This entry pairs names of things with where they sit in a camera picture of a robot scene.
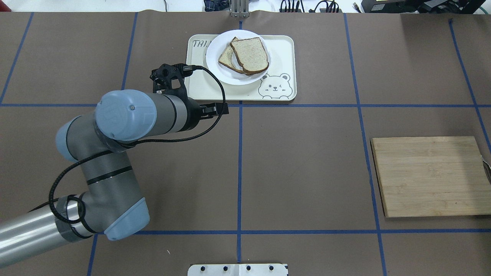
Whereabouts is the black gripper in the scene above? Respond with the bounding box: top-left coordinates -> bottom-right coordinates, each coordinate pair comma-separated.
184,98 -> 229,131

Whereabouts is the white round plate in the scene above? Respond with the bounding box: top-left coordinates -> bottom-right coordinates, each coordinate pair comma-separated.
205,30 -> 271,85

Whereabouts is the white bread slice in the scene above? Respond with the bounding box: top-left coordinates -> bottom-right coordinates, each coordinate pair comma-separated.
231,37 -> 270,74

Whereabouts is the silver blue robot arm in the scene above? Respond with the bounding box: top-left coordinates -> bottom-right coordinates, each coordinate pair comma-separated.
1,89 -> 228,268

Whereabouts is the bread slice with fried egg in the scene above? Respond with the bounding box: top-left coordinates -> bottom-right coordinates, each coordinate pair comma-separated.
219,37 -> 245,74

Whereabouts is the wooden cutting board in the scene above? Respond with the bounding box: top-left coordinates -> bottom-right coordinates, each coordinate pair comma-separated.
371,136 -> 491,218

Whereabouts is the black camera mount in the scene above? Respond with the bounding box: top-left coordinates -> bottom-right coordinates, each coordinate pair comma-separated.
150,63 -> 193,102

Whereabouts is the aluminium frame post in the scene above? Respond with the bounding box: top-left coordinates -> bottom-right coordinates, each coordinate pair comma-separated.
228,0 -> 250,19

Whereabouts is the white pedestal column base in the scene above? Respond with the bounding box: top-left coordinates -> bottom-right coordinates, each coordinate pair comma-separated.
187,263 -> 289,276

